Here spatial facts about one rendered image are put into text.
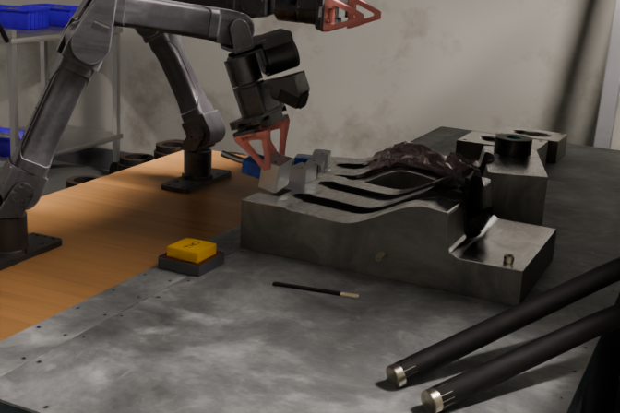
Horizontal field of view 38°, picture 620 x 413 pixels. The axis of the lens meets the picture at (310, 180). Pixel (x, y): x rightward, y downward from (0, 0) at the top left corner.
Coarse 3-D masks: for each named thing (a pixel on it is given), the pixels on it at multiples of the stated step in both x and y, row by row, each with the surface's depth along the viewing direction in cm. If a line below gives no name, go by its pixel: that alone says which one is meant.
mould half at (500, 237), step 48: (288, 192) 166; (336, 192) 169; (384, 192) 172; (240, 240) 162; (288, 240) 157; (336, 240) 153; (384, 240) 149; (432, 240) 146; (480, 240) 154; (528, 240) 155; (432, 288) 147; (480, 288) 144; (528, 288) 146
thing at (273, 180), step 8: (224, 152) 167; (240, 160) 166; (248, 160) 164; (272, 160) 162; (280, 160) 163; (288, 160) 163; (248, 168) 164; (256, 168) 163; (272, 168) 161; (280, 168) 161; (288, 168) 164; (256, 176) 164; (264, 176) 163; (272, 176) 162; (280, 176) 162; (288, 176) 166; (264, 184) 163; (272, 184) 162; (280, 184) 164; (272, 192) 163
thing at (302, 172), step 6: (300, 162) 177; (294, 168) 173; (300, 168) 173; (306, 168) 173; (312, 168) 174; (294, 174) 173; (300, 174) 173; (306, 174) 173; (312, 174) 175; (294, 180) 174; (300, 180) 173; (306, 180) 173; (312, 180) 175
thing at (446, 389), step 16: (592, 320) 119; (544, 336) 116; (560, 336) 116; (576, 336) 117; (592, 336) 119; (512, 352) 113; (528, 352) 113; (544, 352) 114; (560, 352) 116; (480, 368) 111; (496, 368) 111; (512, 368) 112; (528, 368) 113; (448, 384) 108; (464, 384) 108; (480, 384) 109; (432, 400) 106; (448, 400) 107
